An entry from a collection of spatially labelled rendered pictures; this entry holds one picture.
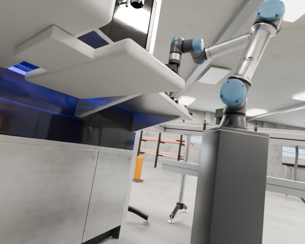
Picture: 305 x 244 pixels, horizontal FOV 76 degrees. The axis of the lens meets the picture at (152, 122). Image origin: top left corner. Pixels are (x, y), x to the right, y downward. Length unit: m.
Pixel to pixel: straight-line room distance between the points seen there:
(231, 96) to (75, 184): 0.86
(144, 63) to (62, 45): 0.14
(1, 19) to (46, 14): 0.10
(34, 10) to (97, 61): 0.12
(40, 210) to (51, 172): 0.16
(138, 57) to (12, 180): 0.69
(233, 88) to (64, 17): 0.80
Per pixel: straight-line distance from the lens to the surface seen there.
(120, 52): 0.35
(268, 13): 1.16
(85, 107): 0.95
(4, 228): 0.94
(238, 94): 0.98
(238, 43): 1.29
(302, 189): 2.03
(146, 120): 1.32
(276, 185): 2.00
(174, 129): 2.12
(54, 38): 0.37
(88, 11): 0.32
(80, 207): 1.15
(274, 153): 13.51
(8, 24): 0.44
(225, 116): 1.12
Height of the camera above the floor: 0.63
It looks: 8 degrees up
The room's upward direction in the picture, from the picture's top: 9 degrees clockwise
